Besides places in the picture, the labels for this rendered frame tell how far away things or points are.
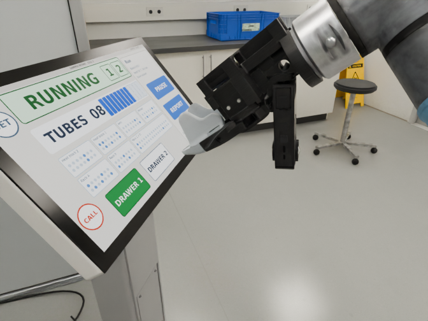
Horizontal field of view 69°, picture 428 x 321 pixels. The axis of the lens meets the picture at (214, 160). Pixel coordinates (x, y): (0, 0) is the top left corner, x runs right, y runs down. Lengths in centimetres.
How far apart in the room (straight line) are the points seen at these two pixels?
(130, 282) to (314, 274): 117
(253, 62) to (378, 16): 13
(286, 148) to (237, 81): 10
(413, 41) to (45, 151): 46
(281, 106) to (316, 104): 319
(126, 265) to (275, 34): 61
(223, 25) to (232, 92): 260
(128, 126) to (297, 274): 135
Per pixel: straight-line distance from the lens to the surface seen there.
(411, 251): 215
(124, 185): 55
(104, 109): 61
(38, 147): 50
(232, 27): 300
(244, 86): 36
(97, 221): 49
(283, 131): 38
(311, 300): 169
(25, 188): 47
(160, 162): 63
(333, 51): 35
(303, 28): 35
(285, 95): 37
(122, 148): 58
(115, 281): 83
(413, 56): 33
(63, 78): 61
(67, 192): 49
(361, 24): 34
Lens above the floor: 130
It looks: 29 degrees down
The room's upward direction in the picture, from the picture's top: straight up
